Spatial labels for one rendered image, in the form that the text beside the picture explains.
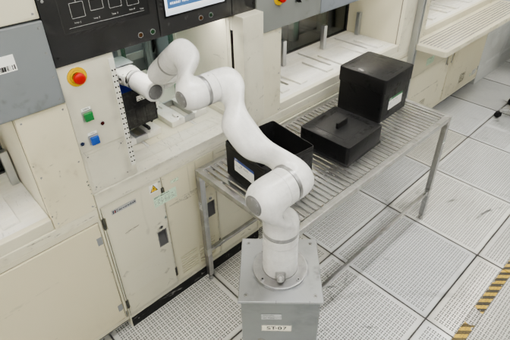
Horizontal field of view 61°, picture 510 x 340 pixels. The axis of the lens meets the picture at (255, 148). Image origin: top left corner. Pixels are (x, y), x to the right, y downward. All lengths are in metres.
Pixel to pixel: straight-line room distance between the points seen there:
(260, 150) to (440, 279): 1.65
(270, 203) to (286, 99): 1.18
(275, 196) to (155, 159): 0.82
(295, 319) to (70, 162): 0.96
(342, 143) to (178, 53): 0.92
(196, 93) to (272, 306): 0.74
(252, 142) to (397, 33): 2.02
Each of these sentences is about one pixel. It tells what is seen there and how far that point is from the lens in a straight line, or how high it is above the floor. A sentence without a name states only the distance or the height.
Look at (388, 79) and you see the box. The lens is 2.29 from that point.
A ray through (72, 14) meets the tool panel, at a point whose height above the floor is 1.55.
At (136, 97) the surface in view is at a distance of 1.95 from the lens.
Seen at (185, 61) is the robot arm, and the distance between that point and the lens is 1.38.
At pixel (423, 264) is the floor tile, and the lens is 2.73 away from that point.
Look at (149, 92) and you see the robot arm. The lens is 1.71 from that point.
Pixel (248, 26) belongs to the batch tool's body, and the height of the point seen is 1.36.
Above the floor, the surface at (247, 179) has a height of 0.82.
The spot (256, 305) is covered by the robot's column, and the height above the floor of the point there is 0.73.
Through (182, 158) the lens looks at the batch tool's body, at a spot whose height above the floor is 0.83.
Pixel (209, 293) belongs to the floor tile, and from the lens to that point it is 2.47.
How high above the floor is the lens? 1.96
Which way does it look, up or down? 34 degrees down
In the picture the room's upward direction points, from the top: 1 degrees counter-clockwise
